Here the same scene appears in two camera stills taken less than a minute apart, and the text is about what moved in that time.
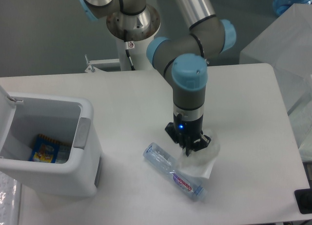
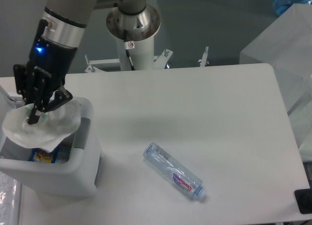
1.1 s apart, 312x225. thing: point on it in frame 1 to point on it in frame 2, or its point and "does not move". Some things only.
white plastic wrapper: (201, 162) to (53, 126)
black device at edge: (303, 200) does not move
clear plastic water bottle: (167, 163) does not move
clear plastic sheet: (9, 200) does not move
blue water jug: (282, 0) does not move
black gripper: (187, 130) to (49, 62)
